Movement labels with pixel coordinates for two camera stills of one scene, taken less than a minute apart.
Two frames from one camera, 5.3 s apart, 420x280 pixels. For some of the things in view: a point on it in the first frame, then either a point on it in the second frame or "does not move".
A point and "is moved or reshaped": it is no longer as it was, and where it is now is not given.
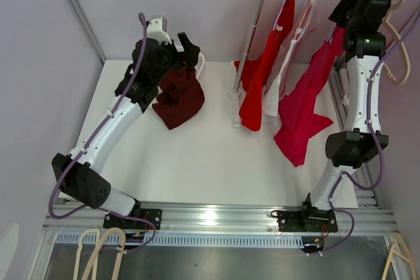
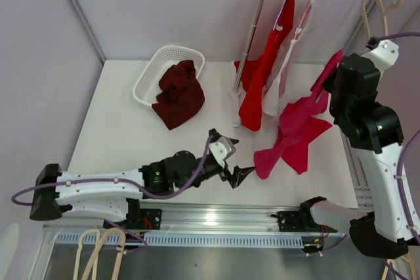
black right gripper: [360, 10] → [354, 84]
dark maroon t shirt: [182, 96] does not move
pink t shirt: [298, 113] → [298, 120]
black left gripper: [188, 58] → [237, 175]
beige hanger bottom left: [120, 252] does not move
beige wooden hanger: [392, 29] is moved or reshaped
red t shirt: [260, 69] does not move
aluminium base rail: [73, 219] does not move
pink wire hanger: [306, 12] does not move
